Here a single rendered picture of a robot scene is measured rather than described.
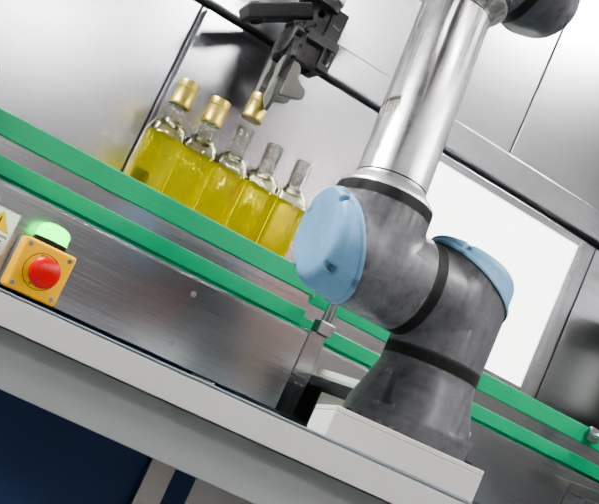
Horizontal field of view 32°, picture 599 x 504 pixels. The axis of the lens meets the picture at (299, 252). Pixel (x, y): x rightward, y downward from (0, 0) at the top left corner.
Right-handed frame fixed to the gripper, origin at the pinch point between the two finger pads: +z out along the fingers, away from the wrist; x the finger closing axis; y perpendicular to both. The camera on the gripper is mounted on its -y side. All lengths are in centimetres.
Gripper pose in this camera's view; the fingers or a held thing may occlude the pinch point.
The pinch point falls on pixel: (260, 101)
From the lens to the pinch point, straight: 170.5
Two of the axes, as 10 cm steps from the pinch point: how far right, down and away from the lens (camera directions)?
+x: -4.1, -0.4, 9.1
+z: -4.1, 9.0, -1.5
